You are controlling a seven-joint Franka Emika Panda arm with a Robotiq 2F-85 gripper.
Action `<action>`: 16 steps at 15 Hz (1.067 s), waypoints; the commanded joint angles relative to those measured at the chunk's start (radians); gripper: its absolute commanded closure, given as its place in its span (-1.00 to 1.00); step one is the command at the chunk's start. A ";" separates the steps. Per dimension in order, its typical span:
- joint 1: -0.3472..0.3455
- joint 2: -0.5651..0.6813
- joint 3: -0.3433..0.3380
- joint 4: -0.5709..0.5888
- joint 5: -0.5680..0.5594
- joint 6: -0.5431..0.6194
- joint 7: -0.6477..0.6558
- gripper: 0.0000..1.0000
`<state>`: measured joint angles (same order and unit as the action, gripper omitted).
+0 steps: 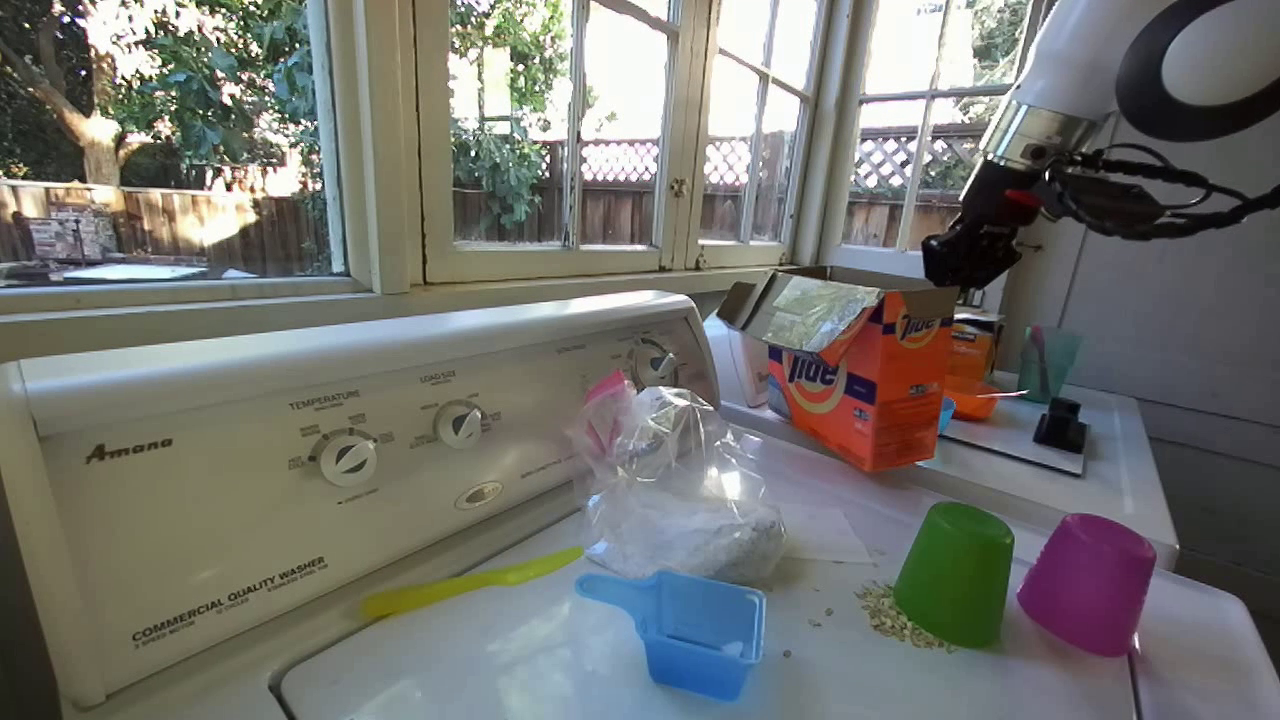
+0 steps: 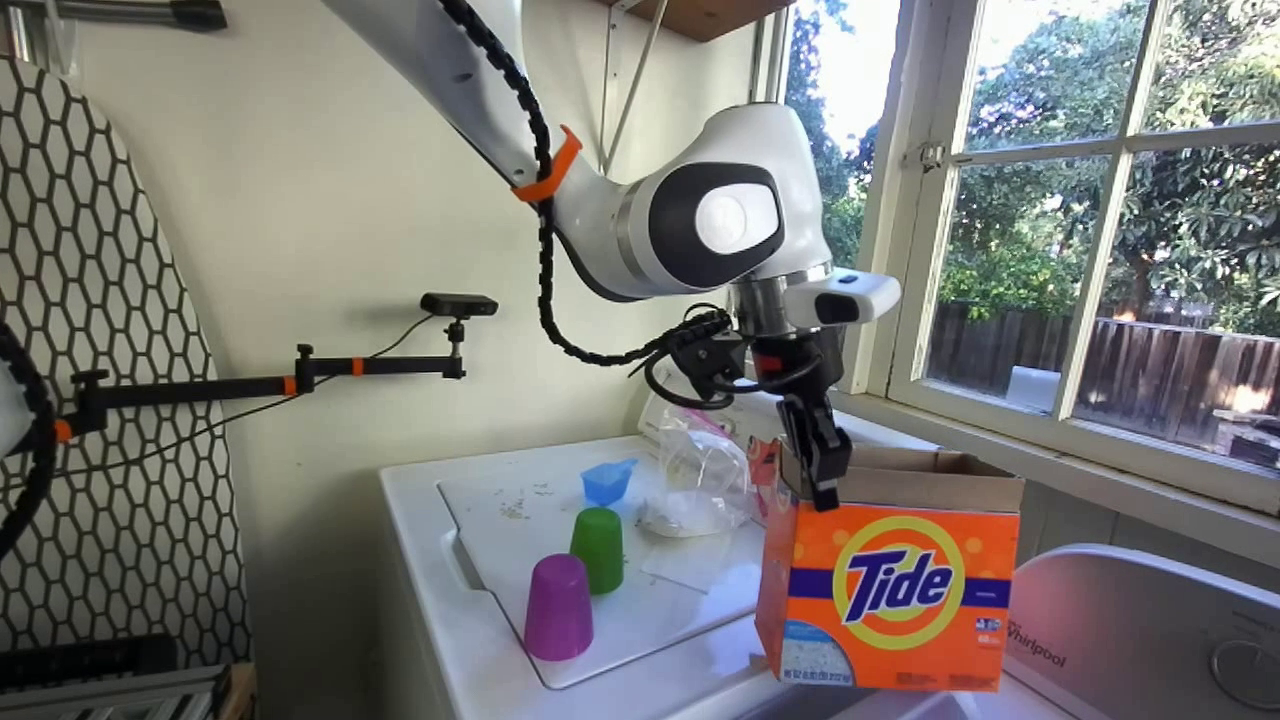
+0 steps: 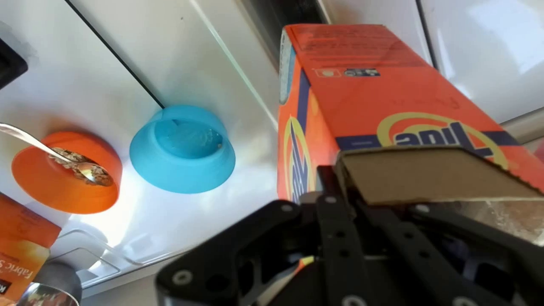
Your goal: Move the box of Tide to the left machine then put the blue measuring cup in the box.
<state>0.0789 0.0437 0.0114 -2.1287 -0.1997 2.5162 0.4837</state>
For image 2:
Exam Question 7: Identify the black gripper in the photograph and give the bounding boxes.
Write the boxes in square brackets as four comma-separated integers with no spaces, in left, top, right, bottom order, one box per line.
[747,320,854,515]

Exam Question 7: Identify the orange Tide detergent box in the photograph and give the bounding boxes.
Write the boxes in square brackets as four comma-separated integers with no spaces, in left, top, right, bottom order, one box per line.
[743,435,1027,695]

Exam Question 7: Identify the blue plastic measuring scoop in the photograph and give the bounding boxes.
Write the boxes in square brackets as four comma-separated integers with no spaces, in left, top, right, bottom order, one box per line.
[581,457,639,514]

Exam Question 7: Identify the green plastic cup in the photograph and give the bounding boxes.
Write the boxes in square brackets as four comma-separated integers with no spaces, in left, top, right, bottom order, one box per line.
[567,505,628,599]

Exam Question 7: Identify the purple plastic cup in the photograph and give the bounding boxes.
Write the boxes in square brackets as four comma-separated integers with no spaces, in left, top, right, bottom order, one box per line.
[519,552,594,666]

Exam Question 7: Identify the clear plastic zip bag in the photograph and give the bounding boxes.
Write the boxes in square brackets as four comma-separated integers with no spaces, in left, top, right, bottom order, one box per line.
[634,392,756,544]

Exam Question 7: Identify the wooden garden fence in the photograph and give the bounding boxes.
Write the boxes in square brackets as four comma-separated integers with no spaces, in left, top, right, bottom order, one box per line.
[922,299,1280,473]

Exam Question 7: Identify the green garden trees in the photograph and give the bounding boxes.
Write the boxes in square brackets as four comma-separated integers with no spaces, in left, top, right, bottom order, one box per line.
[784,0,1280,337]

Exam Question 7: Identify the wooden shelf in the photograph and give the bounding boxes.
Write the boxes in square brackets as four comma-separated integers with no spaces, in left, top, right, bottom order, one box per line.
[623,0,805,43]

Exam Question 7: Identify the white hexagon pattern panel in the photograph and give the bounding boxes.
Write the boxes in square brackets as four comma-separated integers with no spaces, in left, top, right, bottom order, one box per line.
[0,51,254,673]

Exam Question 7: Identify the black flat bar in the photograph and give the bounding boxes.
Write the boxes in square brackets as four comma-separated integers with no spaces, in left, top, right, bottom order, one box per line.
[0,633,178,692]

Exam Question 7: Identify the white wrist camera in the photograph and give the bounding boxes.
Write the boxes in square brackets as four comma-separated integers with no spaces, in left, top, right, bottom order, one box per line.
[812,265,902,328]

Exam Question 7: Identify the cream window frame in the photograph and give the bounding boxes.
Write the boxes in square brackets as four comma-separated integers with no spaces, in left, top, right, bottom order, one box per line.
[756,0,1280,521]

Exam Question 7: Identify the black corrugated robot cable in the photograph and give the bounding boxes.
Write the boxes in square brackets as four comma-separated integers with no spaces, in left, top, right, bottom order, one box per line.
[437,0,751,412]

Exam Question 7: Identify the black external camera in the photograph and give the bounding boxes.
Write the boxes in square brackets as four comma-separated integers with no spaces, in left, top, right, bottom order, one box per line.
[420,288,505,320]

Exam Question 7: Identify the orange cable strap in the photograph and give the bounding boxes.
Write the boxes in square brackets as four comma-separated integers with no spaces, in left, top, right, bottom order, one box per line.
[510,125,588,210]

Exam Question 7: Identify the white hanging cords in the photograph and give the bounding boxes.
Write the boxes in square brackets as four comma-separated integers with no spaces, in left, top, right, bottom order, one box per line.
[591,0,670,179]

